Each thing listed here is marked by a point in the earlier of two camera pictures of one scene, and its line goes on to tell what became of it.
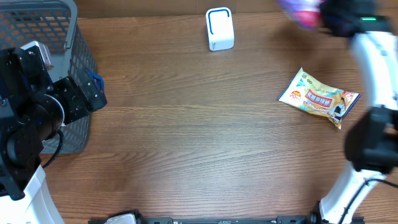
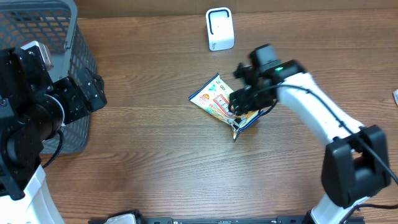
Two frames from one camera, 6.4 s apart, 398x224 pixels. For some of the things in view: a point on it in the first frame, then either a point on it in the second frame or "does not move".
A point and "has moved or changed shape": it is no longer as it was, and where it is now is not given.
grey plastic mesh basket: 54,23 does not move
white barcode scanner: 220,27 does not move
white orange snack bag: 308,92 has moved or changed shape
